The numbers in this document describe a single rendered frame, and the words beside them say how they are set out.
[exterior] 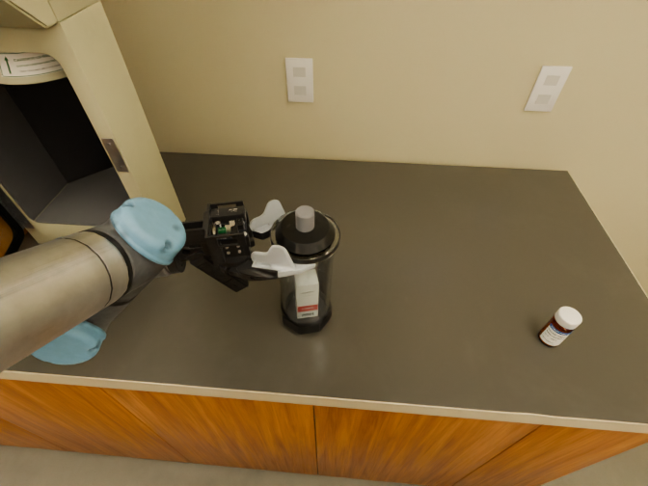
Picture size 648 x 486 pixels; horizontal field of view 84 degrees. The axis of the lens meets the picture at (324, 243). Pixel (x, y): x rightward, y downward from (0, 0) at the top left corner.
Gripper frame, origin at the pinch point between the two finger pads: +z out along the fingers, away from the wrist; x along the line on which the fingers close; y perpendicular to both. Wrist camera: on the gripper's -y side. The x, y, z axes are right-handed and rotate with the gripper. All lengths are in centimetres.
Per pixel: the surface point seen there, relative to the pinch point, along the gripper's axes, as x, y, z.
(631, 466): -29, -114, 117
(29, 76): 26, 18, -40
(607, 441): -29, -40, 58
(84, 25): 26.1, 24.4, -28.5
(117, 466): 5, -115, -74
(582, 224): 13, -20, 71
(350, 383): -15.2, -20.7, 5.2
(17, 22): 19.0, 27.0, -33.5
